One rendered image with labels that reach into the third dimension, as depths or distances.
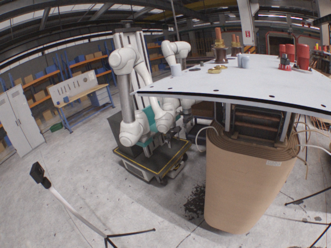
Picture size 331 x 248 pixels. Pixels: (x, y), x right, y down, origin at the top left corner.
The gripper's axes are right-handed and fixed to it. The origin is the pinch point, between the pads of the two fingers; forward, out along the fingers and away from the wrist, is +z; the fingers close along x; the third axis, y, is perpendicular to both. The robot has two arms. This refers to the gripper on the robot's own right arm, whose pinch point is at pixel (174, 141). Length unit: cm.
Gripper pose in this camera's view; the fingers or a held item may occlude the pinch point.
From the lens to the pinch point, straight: 134.3
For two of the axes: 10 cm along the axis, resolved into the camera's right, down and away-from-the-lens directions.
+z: 1.7, 8.6, 4.7
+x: -6.0, 4.7, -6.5
